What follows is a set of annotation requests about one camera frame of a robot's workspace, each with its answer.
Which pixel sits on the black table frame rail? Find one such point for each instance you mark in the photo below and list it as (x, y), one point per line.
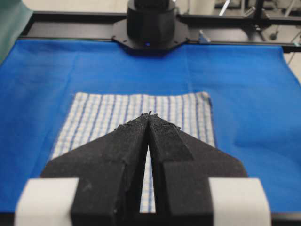
(189, 29)

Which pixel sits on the black metal stand background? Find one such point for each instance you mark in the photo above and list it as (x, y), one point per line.
(263, 14)

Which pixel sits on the green curtain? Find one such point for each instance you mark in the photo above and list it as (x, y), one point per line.
(14, 16)

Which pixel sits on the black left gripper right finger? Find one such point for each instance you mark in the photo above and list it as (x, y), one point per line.
(196, 184)

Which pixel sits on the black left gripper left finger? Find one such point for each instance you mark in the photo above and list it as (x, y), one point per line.
(97, 184)

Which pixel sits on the blue striped white towel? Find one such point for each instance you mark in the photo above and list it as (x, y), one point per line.
(94, 115)

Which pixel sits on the blue table cloth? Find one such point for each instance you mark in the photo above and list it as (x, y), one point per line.
(255, 100)

